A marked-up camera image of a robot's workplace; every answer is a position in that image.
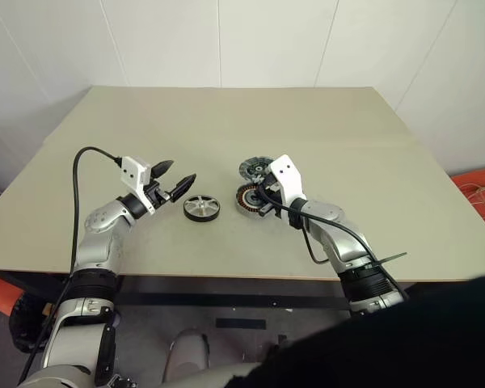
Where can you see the black mesh bin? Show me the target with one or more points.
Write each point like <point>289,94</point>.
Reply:
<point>18,323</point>

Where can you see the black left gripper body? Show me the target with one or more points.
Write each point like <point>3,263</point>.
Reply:
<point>159,194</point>

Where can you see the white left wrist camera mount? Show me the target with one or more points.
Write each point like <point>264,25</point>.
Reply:
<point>133,174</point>

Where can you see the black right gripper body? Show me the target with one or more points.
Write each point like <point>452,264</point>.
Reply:
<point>274,190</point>

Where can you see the black tape strip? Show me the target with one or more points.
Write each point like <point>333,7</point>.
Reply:
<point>240,323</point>

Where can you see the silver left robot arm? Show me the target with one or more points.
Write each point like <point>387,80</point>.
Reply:
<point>101,242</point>

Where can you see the large dark rounded shape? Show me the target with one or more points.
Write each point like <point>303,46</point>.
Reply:
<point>388,347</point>

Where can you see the orange fabric bundle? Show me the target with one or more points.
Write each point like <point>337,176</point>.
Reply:
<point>0,295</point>

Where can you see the black silver spoked rotor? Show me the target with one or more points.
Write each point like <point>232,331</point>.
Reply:
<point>201,207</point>

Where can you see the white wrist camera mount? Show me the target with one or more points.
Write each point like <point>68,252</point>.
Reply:
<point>289,174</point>
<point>133,174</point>

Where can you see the small black studded part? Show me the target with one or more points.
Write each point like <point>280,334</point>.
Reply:
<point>123,382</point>

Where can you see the grey rounded shape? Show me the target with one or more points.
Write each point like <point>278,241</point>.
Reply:
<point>186,351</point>

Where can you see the round grey motor lid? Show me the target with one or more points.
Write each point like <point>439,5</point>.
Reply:
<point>251,167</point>

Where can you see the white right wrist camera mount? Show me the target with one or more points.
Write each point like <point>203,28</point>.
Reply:
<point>289,174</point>

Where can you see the black table frame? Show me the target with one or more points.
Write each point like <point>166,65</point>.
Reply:
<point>226,300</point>

